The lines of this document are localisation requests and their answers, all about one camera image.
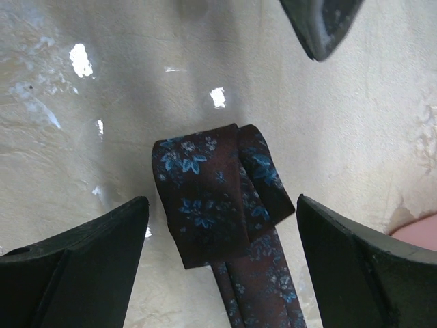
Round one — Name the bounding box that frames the pink divided organizer tray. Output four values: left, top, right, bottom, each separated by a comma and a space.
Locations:
391, 214, 437, 251

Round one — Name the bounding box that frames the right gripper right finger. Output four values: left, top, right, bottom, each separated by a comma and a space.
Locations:
296, 195, 436, 328

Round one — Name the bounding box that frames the dark patterned necktie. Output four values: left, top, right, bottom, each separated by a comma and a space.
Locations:
152, 124, 305, 327

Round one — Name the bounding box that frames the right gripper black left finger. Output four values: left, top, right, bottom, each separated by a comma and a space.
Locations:
1, 196, 149, 327

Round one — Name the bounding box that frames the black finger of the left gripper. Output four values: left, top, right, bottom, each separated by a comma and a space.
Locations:
280, 0, 363, 62

